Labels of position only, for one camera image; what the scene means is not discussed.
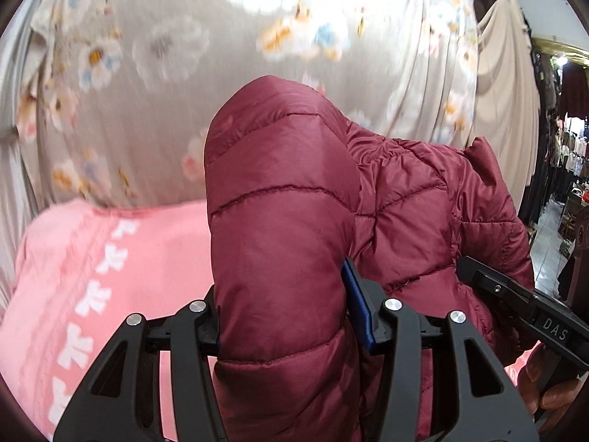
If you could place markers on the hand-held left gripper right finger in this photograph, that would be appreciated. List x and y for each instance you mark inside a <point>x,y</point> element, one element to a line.
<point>361,313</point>

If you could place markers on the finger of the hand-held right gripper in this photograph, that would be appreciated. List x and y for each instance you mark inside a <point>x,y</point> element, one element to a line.
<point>492,285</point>

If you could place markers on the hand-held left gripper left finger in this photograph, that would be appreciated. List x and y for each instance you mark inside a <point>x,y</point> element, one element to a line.
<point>207,327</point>

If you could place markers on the maroon puffer jacket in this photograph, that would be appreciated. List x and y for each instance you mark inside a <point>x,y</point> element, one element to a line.
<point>276,193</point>

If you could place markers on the rack of hanging clothes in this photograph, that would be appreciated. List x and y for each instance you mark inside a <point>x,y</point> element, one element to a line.
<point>570,147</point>

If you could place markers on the person's right hand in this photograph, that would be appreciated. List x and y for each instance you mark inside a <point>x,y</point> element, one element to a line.
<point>529,377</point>

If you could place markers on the dark wooden furniture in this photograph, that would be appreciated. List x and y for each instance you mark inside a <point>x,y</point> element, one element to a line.
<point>577,248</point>

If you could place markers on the pink blanket with white bows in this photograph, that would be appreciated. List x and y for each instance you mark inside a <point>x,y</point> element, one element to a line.
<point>46,285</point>

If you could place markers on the beige hanging cloth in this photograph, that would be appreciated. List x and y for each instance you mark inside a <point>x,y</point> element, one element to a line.
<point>506,101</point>

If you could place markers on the grey floral bedsheet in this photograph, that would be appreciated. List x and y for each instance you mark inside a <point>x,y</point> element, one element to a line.
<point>184,101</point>

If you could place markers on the plain grey cloth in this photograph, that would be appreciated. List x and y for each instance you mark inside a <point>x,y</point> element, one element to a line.
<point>14,193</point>

